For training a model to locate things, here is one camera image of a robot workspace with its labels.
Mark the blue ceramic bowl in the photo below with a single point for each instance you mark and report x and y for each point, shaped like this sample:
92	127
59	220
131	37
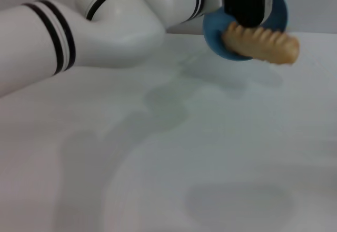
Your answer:
213	37

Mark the ridged toy bread loaf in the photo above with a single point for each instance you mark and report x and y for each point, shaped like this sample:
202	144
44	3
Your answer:
263	47

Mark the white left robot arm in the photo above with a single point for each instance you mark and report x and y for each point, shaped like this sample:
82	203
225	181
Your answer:
105	26

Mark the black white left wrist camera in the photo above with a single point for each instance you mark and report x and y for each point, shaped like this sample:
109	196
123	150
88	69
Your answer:
245	0

